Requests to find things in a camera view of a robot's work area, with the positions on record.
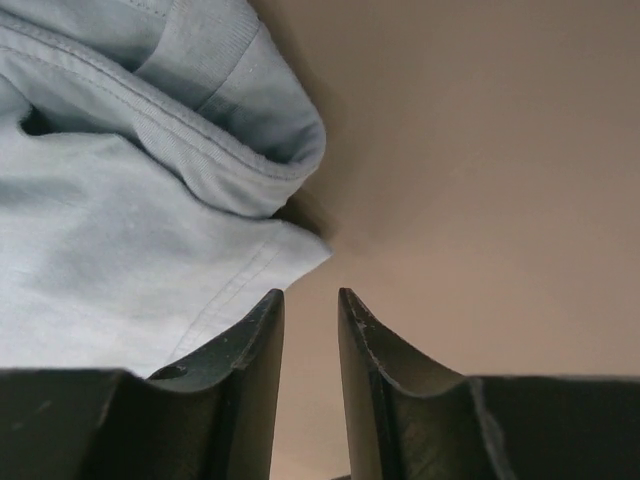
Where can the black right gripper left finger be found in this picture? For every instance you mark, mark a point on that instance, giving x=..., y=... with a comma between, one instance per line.
x=208, y=415

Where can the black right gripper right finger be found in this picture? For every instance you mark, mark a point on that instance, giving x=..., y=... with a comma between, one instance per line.
x=410, y=417

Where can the grey-blue t-shirt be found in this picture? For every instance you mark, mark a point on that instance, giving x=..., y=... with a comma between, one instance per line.
x=146, y=148

